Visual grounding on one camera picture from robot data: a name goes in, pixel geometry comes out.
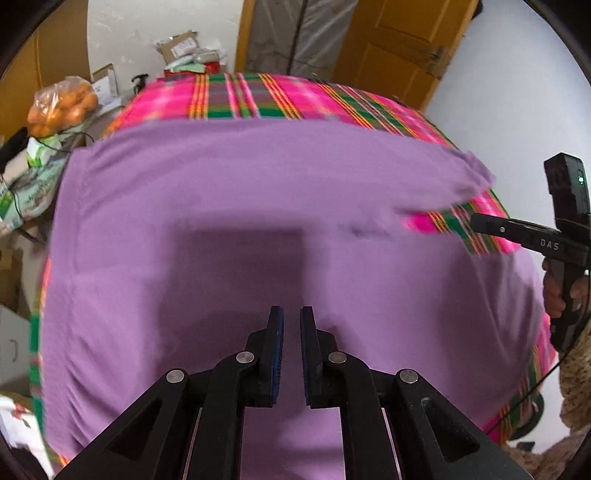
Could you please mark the cardboard parcel box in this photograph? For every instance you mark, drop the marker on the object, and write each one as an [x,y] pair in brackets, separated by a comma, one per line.
[178,46]

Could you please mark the bag of oranges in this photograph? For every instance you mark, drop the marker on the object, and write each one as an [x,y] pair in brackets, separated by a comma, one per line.
[62,108]

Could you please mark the grey plastic sheet curtain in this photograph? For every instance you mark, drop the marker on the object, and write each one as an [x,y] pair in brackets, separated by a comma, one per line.
[300,32]

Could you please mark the pink green plaid blanket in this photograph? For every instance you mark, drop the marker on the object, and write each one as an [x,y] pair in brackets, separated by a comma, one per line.
[286,97]

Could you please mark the folding table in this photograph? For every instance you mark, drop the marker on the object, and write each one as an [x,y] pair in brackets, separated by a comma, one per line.
[37,189]

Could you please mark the white drawer cabinet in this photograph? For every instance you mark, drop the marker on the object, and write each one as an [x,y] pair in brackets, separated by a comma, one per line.
[13,350]

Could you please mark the red cloth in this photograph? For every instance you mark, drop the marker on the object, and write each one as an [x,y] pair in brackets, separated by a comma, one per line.
[191,69]

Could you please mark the wooden door frame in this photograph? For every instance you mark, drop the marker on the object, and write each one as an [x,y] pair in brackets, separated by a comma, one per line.
[244,34]

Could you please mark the person's right forearm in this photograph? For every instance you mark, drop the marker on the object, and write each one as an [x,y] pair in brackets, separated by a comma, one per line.
[577,383]

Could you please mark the person's right hand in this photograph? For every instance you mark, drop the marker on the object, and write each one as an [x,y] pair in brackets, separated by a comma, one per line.
[553,295]

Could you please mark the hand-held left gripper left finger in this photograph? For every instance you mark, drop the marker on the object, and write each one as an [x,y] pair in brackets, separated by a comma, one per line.
[277,355]

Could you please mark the purple fleece garment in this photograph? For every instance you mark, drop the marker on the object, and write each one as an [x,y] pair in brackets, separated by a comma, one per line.
[231,207]

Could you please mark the black pouch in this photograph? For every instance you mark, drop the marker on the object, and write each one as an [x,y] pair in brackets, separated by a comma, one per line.
[13,143]

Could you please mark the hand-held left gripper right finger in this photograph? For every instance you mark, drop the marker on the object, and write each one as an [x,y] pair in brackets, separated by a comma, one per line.
[305,355]

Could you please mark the white floral cloth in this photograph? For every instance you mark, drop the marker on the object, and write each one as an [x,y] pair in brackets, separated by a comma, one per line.
[21,429]

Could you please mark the white box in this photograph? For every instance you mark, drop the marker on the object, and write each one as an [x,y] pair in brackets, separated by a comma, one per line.
[106,87]

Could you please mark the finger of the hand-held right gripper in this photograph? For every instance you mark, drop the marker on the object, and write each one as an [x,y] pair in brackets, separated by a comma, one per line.
[498,227]

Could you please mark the brown cardboard carton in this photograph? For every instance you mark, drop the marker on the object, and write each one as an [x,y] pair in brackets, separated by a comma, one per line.
[9,277]

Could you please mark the wooden door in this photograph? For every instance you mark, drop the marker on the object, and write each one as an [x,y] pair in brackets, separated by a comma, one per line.
[397,41]

